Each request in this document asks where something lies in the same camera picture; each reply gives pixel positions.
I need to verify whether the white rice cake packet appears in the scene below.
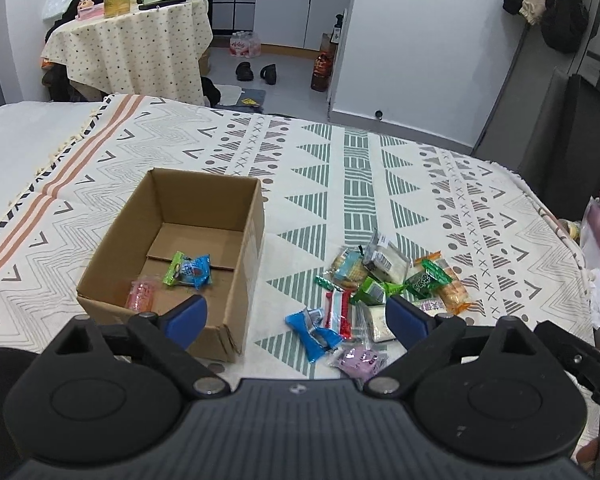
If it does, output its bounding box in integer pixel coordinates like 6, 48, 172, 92
361, 304, 396, 344

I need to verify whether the orange cracker packet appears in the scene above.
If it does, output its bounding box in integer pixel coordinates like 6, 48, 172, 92
414, 252, 478, 315

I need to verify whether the dark green snack packet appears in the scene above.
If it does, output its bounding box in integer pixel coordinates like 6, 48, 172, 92
404, 259, 453, 299

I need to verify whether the purple snack packet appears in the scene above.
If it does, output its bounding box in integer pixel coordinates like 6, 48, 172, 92
328, 344, 388, 382

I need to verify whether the clear white cake packet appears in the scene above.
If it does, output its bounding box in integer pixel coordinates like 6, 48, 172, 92
362, 231, 411, 285

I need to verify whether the red white snack bar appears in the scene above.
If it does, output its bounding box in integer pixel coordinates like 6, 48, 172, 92
325, 289, 352, 339

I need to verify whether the biscuit packet blue label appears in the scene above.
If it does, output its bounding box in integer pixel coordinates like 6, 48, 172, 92
326, 247, 368, 290

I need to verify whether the blue candy wrapper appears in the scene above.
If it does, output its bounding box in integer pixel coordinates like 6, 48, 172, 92
285, 308, 342, 363

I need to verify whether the pink snack packet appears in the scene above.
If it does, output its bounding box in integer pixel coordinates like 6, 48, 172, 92
125, 278, 156, 313

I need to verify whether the blue green candy packet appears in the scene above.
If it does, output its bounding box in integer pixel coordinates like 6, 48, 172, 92
162, 252, 212, 290

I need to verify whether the brown cardboard box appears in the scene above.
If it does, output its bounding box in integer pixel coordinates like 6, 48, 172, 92
76, 168, 264, 363

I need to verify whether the patterned bed blanket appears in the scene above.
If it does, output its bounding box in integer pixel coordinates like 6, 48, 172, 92
0, 96, 593, 378

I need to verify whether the black suitcase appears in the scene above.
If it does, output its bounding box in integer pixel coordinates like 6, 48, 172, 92
518, 70, 600, 220

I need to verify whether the blue floor mat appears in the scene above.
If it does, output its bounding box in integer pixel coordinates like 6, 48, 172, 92
216, 84, 266, 113

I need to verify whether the left black slipper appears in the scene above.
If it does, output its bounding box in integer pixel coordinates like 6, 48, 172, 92
235, 62, 254, 82

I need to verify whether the black slipper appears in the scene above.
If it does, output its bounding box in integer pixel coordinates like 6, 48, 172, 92
260, 64, 277, 86
235, 62, 254, 82

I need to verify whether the right black slipper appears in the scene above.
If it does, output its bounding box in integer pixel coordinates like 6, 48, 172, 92
260, 64, 277, 86

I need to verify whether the round table dotted tablecloth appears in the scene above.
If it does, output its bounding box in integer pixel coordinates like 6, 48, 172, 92
42, 0, 213, 105

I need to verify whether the dark soy sauce bottle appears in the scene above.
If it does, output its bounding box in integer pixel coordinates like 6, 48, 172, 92
311, 51, 334, 92

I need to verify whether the pack of water bottles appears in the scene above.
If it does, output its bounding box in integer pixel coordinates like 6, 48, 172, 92
228, 30, 261, 58

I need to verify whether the white kitchen cabinet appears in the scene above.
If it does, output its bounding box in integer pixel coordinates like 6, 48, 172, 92
253, 0, 351, 51

